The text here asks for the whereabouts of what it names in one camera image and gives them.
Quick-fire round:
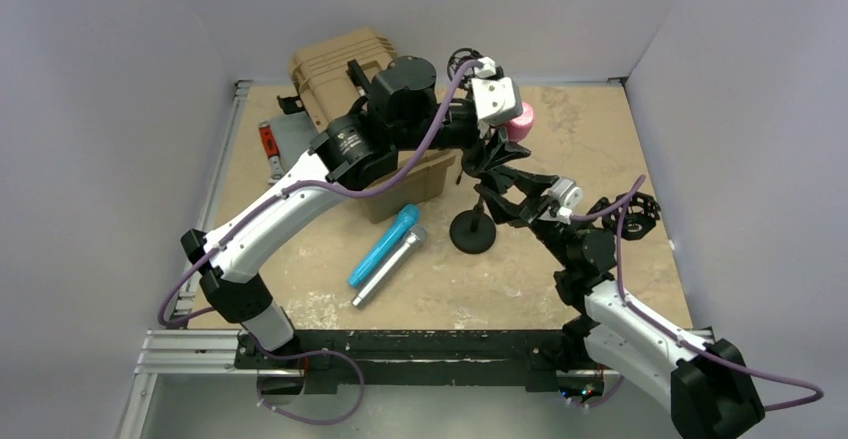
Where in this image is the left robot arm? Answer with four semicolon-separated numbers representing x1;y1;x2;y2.
181;56;523;368

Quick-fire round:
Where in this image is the tan plastic toolbox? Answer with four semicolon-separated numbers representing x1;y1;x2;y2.
288;27;457;224

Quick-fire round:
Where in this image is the grey silver microphone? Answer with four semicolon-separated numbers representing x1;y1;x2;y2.
351;225;428;309

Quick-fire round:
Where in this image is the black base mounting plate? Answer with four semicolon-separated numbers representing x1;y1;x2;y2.
234;329;618;400

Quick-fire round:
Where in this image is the red adjustable wrench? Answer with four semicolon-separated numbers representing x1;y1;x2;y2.
258;121;284;184

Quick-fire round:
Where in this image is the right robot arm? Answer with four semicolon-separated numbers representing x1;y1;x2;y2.
475;166;765;438

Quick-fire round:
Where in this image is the black round-base clip stand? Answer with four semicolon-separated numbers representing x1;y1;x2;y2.
449;171;515;255

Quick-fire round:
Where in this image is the black tripod microphone stand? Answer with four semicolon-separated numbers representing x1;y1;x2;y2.
446;47;483;80

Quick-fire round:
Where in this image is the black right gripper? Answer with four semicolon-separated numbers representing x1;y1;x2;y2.
479;164;574;268

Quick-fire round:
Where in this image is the blue microphone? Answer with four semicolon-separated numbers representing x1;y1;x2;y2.
347;204;421;288

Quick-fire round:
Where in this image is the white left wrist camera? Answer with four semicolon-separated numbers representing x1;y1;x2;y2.
470;57;523;138

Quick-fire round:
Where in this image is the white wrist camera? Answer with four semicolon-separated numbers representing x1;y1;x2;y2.
541;177;583;224
470;57;523;138

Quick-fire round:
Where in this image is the pink microphone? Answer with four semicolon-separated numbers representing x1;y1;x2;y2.
504;102;535;143

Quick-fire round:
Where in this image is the black round-base shock-mount stand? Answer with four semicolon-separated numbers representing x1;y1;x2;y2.
588;192;662;241

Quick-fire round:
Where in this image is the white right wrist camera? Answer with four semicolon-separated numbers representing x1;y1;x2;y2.
541;177;583;224

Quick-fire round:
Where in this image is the aluminium frame rail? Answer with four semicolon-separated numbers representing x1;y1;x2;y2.
136;325;702;386

